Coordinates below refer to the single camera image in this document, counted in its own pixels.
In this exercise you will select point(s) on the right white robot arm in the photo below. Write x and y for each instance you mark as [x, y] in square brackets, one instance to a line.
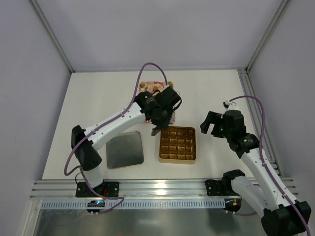
[281, 213]

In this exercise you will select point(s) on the slotted cable duct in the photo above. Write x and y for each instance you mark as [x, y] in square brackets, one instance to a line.
[134, 204]

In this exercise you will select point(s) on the aluminium rail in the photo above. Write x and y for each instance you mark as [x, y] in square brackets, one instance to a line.
[137, 188]

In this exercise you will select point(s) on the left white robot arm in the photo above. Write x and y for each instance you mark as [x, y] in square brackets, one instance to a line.
[86, 142]

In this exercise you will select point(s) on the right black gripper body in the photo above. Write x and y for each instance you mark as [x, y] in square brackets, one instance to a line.
[213, 122]

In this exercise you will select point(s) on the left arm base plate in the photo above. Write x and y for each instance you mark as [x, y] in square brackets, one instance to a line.
[106, 189]

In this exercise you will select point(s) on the silver tin lid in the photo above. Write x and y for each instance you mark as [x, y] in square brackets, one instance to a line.
[124, 150]

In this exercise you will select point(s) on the gold chocolate box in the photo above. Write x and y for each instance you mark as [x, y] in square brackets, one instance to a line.
[177, 145]

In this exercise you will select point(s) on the floral tray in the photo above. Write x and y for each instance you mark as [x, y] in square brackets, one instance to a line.
[152, 86]

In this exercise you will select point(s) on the metal tongs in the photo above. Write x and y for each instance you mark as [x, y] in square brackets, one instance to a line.
[155, 131]

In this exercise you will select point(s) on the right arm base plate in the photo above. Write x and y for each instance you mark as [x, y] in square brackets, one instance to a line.
[214, 188]

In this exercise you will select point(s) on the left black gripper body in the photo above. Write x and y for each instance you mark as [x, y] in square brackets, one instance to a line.
[161, 124]

